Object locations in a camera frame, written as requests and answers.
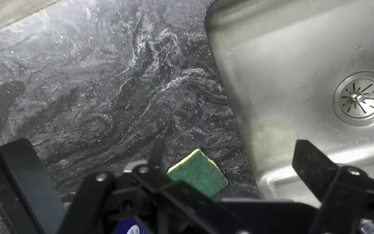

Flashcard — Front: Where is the stainless steel sink basin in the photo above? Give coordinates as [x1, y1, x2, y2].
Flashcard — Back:
[204, 0, 374, 205]

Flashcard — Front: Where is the round sink drain strainer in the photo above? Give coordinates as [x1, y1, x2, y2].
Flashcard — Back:
[331, 70, 374, 127]

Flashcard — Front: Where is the green yellow sponge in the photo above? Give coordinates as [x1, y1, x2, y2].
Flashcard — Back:
[167, 147, 230, 199]

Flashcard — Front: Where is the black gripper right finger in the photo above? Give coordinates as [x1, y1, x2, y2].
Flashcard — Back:
[292, 139, 374, 234]

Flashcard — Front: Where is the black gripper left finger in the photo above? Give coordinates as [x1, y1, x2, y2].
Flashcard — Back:
[59, 138, 244, 234]

